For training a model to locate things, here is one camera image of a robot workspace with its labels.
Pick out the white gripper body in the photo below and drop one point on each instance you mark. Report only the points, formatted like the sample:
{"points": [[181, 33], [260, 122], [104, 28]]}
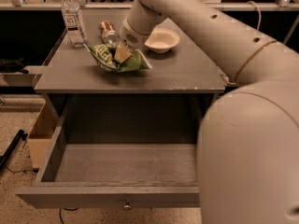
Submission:
{"points": [[131, 36]]}

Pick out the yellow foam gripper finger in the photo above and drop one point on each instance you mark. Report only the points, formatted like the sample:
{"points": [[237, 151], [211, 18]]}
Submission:
{"points": [[122, 53]]}

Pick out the green jalapeno chip bag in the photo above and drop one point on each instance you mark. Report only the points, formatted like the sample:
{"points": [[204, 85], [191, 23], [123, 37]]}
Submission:
{"points": [[104, 58]]}

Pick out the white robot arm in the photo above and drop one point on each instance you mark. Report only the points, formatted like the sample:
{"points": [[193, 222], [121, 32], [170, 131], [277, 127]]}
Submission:
{"points": [[248, 148]]}

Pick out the open grey top drawer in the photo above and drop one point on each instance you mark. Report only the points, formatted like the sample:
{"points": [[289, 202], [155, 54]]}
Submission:
{"points": [[108, 149]]}

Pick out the metal drawer knob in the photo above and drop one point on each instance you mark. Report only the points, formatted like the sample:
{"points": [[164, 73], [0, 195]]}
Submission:
{"points": [[127, 206]]}

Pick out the silver metal can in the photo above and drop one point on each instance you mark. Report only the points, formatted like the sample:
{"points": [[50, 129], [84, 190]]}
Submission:
{"points": [[108, 33]]}

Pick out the white paper bowl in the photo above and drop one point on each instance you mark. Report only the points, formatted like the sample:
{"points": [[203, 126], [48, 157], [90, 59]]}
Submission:
{"points": [[161, 40]]}

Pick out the grey wooden cabinet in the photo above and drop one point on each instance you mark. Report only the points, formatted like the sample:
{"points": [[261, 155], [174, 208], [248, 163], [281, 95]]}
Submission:
{"points": [[183, 69]]}

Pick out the clear plastic water bottle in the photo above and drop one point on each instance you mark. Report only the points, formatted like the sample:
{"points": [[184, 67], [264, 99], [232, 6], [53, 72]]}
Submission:
{"points": [[74, 23]]}

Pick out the black object on ledge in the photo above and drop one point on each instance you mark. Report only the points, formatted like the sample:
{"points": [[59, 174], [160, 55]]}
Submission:
{"points": [[12, 66]]}

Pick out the black bar on floor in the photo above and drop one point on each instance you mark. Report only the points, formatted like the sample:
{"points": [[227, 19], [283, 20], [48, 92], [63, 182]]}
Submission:
{"points": [[20, 135]]}

